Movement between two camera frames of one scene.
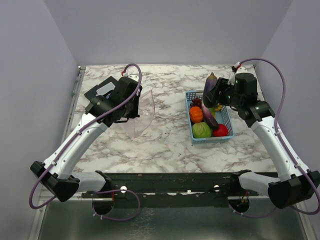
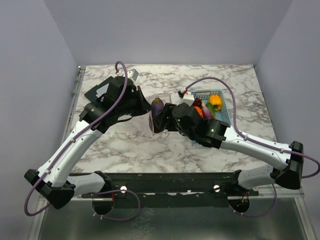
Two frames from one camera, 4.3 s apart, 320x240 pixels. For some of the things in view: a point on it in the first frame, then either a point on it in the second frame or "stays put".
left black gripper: (134, 114) stays put
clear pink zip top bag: (146, 111) to (158, 118)
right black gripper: (222, 85) to (169, 108)
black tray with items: (93, 92) stays put
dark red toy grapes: (196, 102) stays put
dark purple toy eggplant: (209, 82) to (156, 118)
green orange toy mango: (213, 112) stays put
